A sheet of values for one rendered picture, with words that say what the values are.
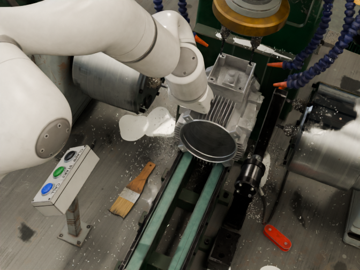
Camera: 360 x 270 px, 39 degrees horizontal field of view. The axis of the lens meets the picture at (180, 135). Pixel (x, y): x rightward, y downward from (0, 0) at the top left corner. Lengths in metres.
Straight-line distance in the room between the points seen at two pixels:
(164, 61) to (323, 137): 0.55
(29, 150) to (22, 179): 0.88
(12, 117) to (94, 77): 0.76
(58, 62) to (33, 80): 0.74
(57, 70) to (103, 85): 0.13
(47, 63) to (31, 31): 0.72
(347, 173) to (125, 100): 0.59
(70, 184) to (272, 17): 0.59
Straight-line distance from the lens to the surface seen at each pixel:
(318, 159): 1.29
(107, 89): 1.37
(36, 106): 0.62
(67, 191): 1.15
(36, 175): 1.52
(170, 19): 0.95
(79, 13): 0.67
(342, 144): 1.27
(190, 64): 0.98
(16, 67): 0.66
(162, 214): 1.30
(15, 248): 1.41
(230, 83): 1.31
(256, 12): 1.17
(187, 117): 1.27
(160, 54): 0.83
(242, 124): 1.30
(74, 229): 1.36
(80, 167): 1.18
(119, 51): 0.75
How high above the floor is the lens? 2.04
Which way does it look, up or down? 51 degrees down
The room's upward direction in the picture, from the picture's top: 9 degrees clockwise
